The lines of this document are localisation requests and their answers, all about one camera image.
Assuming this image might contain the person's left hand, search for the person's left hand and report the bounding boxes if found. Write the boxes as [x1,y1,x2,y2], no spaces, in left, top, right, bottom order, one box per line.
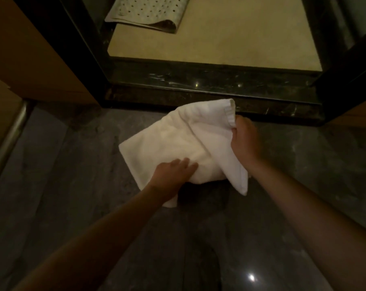
[146,157,199,203]

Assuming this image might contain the person's right hand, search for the person's right hand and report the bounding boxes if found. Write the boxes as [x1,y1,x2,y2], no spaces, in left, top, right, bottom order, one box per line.
[230,114,264,167]

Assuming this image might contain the white towel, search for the white towel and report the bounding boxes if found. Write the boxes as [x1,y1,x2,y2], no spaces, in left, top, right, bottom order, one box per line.
[118,98,250,209]

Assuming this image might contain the person's left forearm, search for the person's left forearm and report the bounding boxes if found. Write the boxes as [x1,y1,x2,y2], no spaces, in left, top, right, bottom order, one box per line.
[12,184,171,291]

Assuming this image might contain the person's right forearm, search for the person's right forearm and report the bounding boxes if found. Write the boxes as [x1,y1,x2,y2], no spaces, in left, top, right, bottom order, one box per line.
[245,154,366,291]

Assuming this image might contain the black marble threshold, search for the black marble threshold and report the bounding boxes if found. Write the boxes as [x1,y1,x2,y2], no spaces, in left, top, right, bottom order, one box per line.
[103,56,326,126]

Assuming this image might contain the perforated white bath mat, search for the perforated white bath mat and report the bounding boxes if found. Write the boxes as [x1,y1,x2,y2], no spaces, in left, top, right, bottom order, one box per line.
[105,0,192,34]

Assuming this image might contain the black door frame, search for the black door frame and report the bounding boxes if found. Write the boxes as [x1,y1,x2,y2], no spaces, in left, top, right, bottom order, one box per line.
[10,0,366,128]

